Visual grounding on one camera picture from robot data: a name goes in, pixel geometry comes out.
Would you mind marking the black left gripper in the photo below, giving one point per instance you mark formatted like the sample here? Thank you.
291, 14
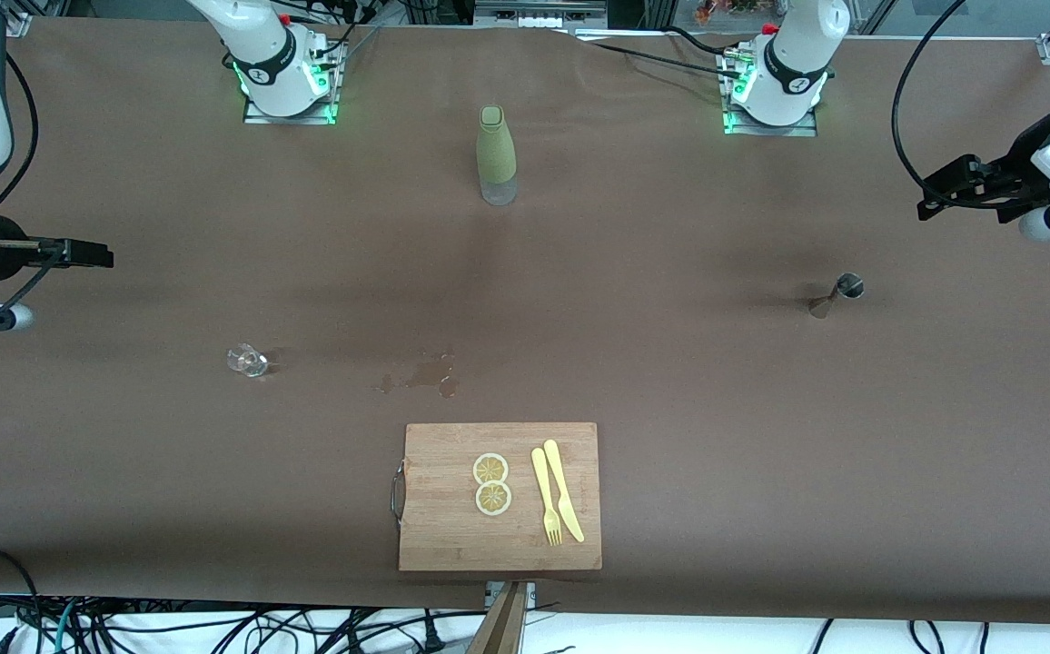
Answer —
1014, 173

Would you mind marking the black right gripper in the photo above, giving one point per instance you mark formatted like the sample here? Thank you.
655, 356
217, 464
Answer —
0, 257

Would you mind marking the metal jigger measuring cup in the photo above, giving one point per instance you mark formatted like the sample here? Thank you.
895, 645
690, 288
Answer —
849, 287

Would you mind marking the small clear glass shaker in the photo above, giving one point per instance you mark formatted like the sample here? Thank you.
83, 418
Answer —
251, 363

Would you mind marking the orange and green object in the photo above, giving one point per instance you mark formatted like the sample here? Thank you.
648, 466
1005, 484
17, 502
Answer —
725, 9

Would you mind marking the brown table mat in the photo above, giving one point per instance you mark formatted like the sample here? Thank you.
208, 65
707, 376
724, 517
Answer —
670, 409

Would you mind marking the green sleeved glass bottle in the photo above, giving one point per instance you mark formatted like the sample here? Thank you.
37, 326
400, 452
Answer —
496, 154

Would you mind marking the wooden cutting board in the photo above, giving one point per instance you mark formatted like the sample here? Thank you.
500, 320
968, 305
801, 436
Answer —
443, 527

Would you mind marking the grey electronics box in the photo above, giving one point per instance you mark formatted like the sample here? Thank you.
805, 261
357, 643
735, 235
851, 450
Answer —
539, 14

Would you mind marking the lemon slice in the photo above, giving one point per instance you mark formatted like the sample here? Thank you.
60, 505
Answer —
490, 469
493, 498

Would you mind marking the yellow plastic knife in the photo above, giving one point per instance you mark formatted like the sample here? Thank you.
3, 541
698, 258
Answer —
554, 463

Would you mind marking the yellow plastic fork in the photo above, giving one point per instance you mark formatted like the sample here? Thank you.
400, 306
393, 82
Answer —
540, 477

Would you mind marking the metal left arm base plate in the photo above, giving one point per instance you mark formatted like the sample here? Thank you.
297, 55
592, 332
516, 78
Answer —
770, 130

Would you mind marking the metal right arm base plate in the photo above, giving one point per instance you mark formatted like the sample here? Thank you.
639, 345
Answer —
293, 119

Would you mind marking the wooden camera post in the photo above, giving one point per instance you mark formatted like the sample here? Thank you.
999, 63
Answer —
502, 627

